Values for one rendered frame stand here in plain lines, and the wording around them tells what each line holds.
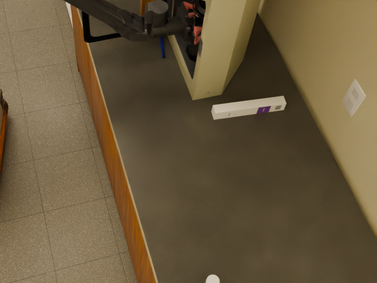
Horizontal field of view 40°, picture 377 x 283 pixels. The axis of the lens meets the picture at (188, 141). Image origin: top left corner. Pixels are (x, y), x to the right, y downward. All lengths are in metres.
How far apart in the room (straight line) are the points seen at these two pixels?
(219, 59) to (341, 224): 0.66
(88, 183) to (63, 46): 0.94
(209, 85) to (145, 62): 0.28
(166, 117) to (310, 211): 0.57
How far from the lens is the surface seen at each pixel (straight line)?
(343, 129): 1.83
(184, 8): 1.77
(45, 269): 2.59
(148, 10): 1.66
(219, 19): 1.59
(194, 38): 1.73
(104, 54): 1.98
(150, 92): 1.87
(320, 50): 1.87
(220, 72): 1.79
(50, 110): 3.00
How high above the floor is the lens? 2.43
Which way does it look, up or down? 57 degrees down
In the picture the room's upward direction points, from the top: 11 degrees clockwise
